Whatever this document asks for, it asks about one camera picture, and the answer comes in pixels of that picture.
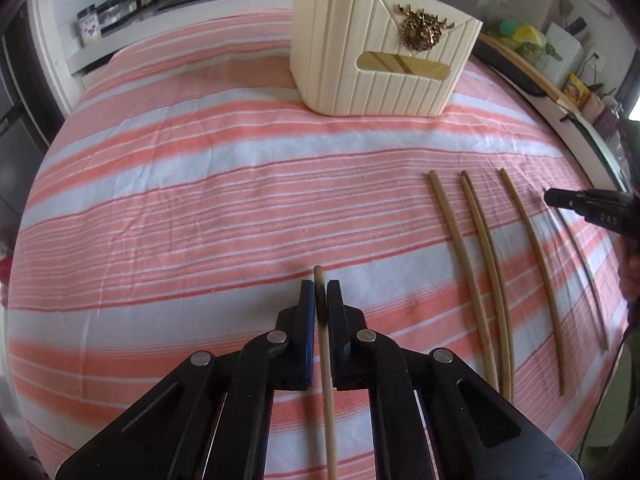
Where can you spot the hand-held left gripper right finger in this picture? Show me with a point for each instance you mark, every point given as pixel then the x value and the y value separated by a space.
pixel 334 310

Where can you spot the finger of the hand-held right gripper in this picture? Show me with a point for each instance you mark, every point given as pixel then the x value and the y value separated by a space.
pixel 565 197

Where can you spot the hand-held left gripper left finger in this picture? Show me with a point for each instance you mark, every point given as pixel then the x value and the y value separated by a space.
pixel 306 305

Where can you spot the wooden chopstick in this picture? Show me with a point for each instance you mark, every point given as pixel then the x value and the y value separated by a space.
pixel 462 265
pixel 487 260
pixel 594 290
pixel 328 410
pixel 539 262

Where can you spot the pair of touching chopsticks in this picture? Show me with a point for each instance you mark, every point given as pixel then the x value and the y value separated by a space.
pixel 496 260

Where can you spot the cream ribbed utensil holder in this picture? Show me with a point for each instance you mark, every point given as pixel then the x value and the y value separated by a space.
pixel 340 60

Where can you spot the purple bottle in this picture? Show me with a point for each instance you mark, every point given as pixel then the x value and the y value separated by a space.
pixel 607 120

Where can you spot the pink cup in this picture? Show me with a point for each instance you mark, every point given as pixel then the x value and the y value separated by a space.
pixel 592 107

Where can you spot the wooden cutting board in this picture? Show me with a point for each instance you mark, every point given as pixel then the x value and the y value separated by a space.
pixel 530 72

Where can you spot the black tray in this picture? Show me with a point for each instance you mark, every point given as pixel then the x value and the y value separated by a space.
pixel 505 72

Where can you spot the white knife block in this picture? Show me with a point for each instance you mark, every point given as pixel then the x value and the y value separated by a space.
pixel 565 50

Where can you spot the pink white striped tablecloth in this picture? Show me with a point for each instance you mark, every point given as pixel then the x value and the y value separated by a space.
pixel 175 210

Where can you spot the yellow green plastic bag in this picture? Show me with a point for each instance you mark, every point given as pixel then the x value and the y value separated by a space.
pixel 525 35

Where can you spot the clear spice jar set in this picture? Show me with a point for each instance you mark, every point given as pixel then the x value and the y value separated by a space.
pixel 117 12

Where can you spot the spice jar white label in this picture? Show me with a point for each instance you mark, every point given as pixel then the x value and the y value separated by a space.
pixel 90 25

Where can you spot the white wall socket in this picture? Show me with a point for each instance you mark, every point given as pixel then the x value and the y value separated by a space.
pixel 597 62

